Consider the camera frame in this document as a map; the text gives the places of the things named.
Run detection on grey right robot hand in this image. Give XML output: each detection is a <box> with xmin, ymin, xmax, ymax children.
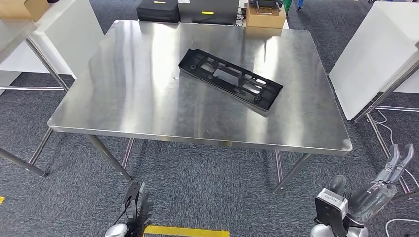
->
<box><xmin>329</xmin><ymin>143</ymin><xmax>415</xmax><ymax>226</ymax></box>

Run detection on black plastic plate bracket part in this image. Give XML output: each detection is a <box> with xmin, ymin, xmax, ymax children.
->
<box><xmin>178</xmin><ymin>48</ymin><xmax>284</xmax><ymax>114</ymax></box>

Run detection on stainless steel workbench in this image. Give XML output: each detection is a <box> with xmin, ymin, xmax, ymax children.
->
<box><xmin>28</xmin><ymin>19</ymin><xmax>353</xmax><ymax>194</ymax></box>

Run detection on white panel steel table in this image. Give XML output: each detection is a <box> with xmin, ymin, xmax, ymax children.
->
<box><xmin>328</xmin><ymin>1</ymin><xmax>419</xmax><ymax>203</ymax></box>
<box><xmin>0</xmin><ymin>0</ymin><xmax>105</xmax><ymax>178</ymax></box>

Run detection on black carry case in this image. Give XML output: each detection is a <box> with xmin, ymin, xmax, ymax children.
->
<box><xmin>136</xmin><ymin>0</ymin><xmax>181</xmax><ymax>24</ymax></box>

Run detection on plain cardboard box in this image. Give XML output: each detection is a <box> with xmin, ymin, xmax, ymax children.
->
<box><xmin>0</xmin><ymin>0</ymin><xmax>50</xmax><ymax>22</ymax></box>

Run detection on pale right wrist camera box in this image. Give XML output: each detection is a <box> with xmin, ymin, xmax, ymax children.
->
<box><xmin>315</xmin><ymin>188</ymin><xmax>348</xmax><ymax>213</ymax></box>

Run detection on black right camera bracket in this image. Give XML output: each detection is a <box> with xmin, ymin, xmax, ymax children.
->
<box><xmin>314</xmin><ymin>196</ymin><xmax>349</xmax><ymax>237</ymax></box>

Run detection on white floor cable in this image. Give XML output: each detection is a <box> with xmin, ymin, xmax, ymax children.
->
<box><xmin>373</xmin><ymin>109</ymin><xmax>419</xmax><ymax>237</ymax></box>

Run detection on cardboard box with handle cutout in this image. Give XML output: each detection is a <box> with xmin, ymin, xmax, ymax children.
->
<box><xmin>245</xmin><ymin>3</ymin><xmax>287</xmax><ymax>30</ymax></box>

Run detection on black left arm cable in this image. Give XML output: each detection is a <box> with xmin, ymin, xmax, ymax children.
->
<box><xmin>113</xmin><ymin>199</ymin><xmax>131</xmax><ymax>226</ymax></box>

